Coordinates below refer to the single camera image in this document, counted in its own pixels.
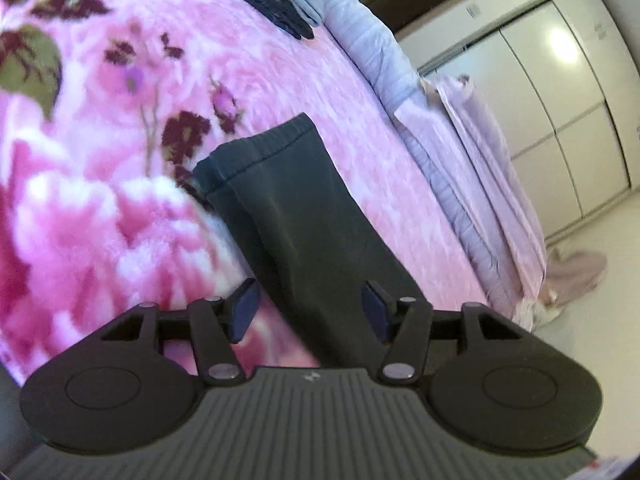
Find pink floral bedspread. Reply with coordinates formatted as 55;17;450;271
0;0;501;386

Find white wardrobe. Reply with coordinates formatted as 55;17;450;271
398;0;639;239

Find pink cloth on floor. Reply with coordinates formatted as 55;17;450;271
539;249;608;308

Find lilac striped duvet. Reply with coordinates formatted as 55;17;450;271
320;0;547;330

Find black trousers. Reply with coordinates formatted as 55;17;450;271
191;114;423;370

